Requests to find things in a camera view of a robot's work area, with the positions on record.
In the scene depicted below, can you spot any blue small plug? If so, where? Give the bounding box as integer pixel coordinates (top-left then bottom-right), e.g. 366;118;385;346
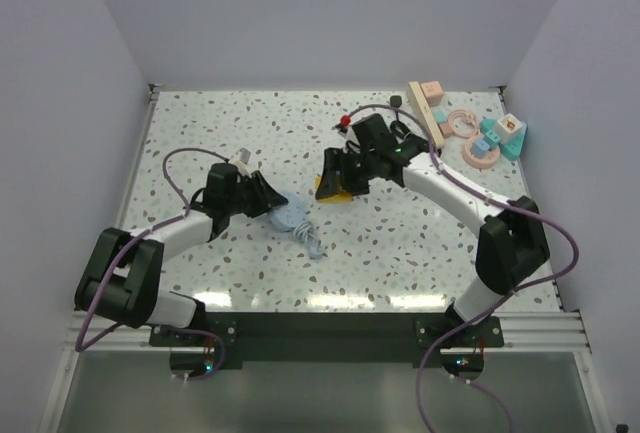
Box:
470;137;490;159

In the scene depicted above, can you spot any pink small plug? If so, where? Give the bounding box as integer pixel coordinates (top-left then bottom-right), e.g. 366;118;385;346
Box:
438;122;453;138

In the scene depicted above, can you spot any pink coiled cord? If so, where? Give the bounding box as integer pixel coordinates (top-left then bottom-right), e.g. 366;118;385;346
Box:
446;108;479;138

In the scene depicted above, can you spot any teal plug on triangle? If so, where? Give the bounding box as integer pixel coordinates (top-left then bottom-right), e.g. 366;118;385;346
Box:
483;130;501;149

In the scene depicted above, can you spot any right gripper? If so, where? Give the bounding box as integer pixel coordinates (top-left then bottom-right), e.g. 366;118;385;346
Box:
318;147;378;200

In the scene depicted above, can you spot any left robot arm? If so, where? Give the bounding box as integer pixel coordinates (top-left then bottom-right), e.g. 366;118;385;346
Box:
74;163;288;345

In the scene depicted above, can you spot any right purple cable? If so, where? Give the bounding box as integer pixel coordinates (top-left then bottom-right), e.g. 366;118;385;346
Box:
339;102;584;433

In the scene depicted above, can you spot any pink cube plug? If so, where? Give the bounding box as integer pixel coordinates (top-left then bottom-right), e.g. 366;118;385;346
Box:
420;81;444;107

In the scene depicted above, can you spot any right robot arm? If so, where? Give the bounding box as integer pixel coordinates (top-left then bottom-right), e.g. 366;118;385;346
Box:
316;113;550;346

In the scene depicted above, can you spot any teal triangular socket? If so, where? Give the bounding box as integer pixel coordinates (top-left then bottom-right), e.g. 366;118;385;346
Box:
480;118;527;162

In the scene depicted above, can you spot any teal small plug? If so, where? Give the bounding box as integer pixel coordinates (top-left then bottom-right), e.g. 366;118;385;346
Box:
433;111;447;124

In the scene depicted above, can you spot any purple cable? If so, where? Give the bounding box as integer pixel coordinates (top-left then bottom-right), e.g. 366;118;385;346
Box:
339;102;584;433
73;146;241;383

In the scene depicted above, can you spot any light blue round socket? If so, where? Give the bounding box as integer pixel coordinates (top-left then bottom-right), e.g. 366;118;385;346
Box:
267;192;306;232

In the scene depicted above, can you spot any white cube plug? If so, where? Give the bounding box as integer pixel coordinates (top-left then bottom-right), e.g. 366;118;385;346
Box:
493;114;525;144

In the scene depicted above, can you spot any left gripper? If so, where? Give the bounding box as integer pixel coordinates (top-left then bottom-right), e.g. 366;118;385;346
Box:
225;170;286;218

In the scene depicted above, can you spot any yellow cube socket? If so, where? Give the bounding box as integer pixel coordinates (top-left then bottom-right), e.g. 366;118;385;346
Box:
317;190;353;204

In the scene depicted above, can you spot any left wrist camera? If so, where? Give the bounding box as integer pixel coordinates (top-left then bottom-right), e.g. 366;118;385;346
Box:
229;148;251;170

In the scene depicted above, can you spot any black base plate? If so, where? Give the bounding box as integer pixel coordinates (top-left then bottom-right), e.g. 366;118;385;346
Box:
149;310;501;372

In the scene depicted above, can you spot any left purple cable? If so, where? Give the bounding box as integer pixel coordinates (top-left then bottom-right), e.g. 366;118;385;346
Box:
73;146;241;383

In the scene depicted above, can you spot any pink round socket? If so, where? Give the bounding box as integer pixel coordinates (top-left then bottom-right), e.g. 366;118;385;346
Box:
461;136;501;170

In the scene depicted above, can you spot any black power cord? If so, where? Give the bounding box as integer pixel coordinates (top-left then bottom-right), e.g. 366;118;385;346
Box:
388;94;442;161

